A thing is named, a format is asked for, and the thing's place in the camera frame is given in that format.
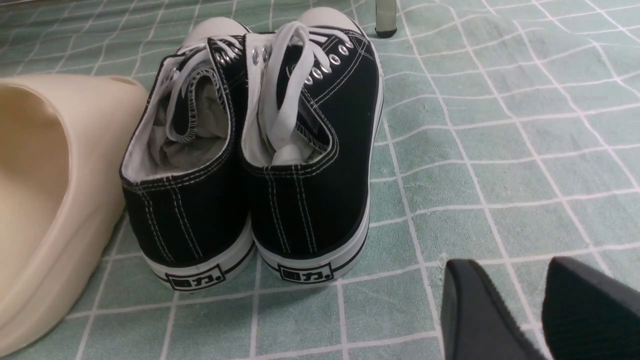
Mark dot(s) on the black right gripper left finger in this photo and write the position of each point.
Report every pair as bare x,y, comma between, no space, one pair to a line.
475,321

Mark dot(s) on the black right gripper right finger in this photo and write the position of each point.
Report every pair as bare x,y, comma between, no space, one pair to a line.
588,315

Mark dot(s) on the metal shoe rack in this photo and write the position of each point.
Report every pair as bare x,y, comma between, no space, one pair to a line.
385,18

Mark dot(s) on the green checkered cloth mat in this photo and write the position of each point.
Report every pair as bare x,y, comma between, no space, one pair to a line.
510,134

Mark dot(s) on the black canvas sneaker right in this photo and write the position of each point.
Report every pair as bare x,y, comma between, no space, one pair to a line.
315,94

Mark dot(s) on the black canvas sneaker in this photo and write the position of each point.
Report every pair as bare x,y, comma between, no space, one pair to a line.
315,94
181,173

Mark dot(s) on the black canvas sneaker left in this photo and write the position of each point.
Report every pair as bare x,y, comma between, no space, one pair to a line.
181,173

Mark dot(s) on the cream slide sandal right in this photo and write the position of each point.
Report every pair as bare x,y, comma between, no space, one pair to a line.
62,140

